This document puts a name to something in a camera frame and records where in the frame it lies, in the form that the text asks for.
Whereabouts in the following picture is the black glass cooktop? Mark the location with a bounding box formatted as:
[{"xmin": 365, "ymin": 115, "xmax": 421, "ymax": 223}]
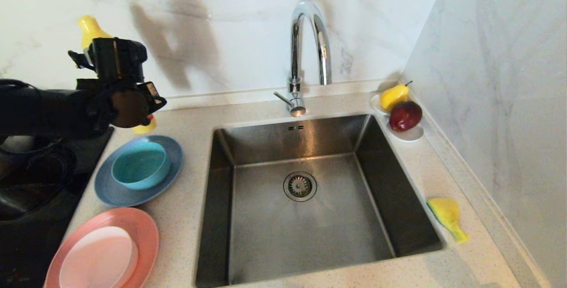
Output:
[{"xmin": 0, "ymin": 128, "xmax": 115, "ymax": 288}]

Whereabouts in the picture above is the dark red apple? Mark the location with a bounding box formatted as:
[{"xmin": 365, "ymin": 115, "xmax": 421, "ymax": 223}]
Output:
[{"xmin": 389, "ymin": 101, "xmax": 423, "ymax": 132}]

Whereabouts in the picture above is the stainless steel sink basin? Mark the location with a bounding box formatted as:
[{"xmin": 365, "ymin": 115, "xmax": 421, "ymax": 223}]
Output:
[{"xmin": 195, "ymin": 113, "xmax": 445, "ymax": 288}]

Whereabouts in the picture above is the chrome gooseneck faucet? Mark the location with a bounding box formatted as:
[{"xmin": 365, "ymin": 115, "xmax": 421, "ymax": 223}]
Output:
[{"xmin": 274, "ymin": 0, "xmax": 333, "ymax": 118}]

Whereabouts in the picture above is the teal bowl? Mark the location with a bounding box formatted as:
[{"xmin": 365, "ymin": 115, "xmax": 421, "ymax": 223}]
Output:
[{"xmin": 111, "ymin": 141, "xmax": 172, "ymax": 191}]

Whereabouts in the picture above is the small light pink plate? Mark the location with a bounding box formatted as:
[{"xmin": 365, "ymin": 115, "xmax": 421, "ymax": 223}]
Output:
[{"xmin": 59, "ymin": 226, "xmax": 139, "ymax": 288}]

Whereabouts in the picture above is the blue plate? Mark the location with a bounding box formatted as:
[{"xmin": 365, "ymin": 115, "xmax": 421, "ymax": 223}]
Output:
[{"xmin": 94, "ymin": 135, "xmax": 184, "ymax": 207}]

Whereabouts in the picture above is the yellow pear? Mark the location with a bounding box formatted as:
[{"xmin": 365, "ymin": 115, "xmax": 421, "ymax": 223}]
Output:
[{"xmin": 381, "ymin": 81, "xmax": 413, "ymax": 112}]

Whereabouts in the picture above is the round metal drain strainer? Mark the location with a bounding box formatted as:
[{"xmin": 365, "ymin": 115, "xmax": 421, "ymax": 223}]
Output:
[{"xmin": 283, "ymin": 171, "xmax": 318, "ymax": 202}]

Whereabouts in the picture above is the small white fruit dish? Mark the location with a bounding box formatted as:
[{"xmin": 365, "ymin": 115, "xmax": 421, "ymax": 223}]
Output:
[{"xmin": 371, "ymin": 94, "xmax": 425, "ymax": 143}]

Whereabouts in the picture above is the yellow green sponge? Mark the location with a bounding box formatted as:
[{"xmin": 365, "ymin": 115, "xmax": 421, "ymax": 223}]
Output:
[{"xmin": 427, "ymin": 197, "xmax": 470, "ymax": 244}]

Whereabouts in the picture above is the dish soap bottle yellow cap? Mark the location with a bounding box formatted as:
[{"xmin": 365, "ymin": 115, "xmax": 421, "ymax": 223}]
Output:
[{"xmin": 78, "ymin": 16, "xmax": 158, "ymax": 135}]

